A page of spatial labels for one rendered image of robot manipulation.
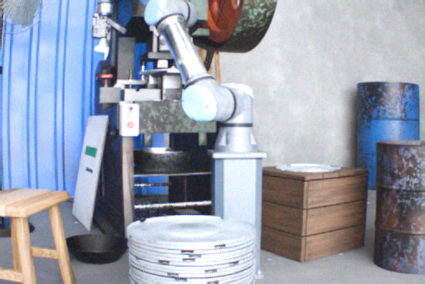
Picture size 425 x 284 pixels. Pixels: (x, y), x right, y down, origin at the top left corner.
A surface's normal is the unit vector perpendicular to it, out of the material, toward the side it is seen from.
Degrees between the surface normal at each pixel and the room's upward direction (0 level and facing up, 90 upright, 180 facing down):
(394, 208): 92
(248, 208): 90
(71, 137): 90
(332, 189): 90
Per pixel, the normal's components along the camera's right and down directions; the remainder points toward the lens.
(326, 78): 0.38, 0.04
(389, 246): -0.86, 0.06
